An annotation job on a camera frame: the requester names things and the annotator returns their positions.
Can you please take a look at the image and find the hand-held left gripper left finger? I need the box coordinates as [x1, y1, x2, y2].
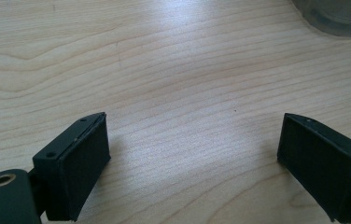
[28, 111, 112, 222]

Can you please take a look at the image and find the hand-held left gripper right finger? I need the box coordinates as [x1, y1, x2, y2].
[277, 112, 351, 223]

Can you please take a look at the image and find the clear plastic storage box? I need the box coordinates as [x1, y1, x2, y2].
[290, 0, 351, 39]

